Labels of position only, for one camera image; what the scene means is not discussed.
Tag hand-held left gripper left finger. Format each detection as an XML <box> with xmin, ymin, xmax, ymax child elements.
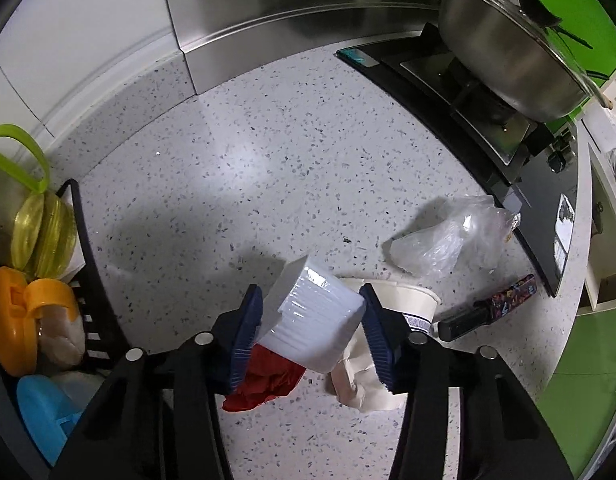
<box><xmin>48</xmin><ymin>284</ymin><xmax>265</xmax><ymax>480</ymax></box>

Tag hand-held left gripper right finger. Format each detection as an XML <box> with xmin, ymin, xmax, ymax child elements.
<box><xmin>359</xmin><ymin>282</ymin><xmax>576</xmax><ymax>480</ymax></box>

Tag white square plastic cup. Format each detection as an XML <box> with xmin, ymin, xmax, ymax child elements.
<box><xmin>260</xmin><ymin>255</ymin><xmax>366</xmax><ymax>373</ymax></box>

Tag white patterned paper cup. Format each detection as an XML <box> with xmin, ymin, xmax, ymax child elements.
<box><xmin>328</xmin><ymin>277</ymin><xmax>443</xmax><ymax>411</ymax></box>

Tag red cloth scrap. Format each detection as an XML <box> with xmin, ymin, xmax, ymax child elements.
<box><xmin>222</xmin><ymin>345</ymin><xmax>307</xmax><ymax>413</ymax></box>

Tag clear plastic bag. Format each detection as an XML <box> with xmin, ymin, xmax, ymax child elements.
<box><xmin>386</xmin><ymin>195</ymin><xmax>522</xmax><ymax>278</ymax></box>

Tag black jar tray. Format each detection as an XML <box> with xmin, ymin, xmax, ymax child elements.
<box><xmin>53</xmin><ymin>179</ymin><xmax>139</xmax><ymax>376</ymax></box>

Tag black gas stove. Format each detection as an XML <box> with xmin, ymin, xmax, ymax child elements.
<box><xmin>336</xmin><ymin>22</ymin><xmax>578</xmax><ymax>297</ymax></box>

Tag blue lidded jar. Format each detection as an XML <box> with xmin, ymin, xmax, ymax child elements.
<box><xmin>15</xmin><ymin>372</ymin><xmax>89</xmax><ymax>467</ymax></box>

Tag green lidded jar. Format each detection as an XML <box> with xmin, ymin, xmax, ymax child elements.
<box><xmin>0</xmin><ymin>124</ymin><xmax>79</xmax><ymax>281</ymax></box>

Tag orange lidded jar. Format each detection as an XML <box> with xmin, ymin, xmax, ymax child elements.
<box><xmin>0</xmin><ymin>265</ymin><xmax>85</xmax><ymax>376</ymax></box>

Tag black stove knob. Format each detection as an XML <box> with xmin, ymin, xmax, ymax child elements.
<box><xmin>545</xmin><ymin>152</ymin><xmax>571</xmax><ymax>175</ymax></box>
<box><xmin>552</xmin><ymin>132</ymin><xmax>578</xmax><ymax>155</ymax></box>

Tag steel cooking pot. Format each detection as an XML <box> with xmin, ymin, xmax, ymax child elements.
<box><xmin>438</xmin><ymin>0</ymin><xmax>596</xmax><ymax>122</ymax></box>

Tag glass pot lid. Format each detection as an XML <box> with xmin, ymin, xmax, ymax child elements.
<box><xmin>445</xmin><ymin>0</ymin><xmax>613</xmax><ymax>108</ymax></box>

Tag colourful handled knife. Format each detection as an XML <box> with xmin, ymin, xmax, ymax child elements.
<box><xmin>437</xmin><ymin>273</ymin><xmax>538</xmax><ymax>342</ymax></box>

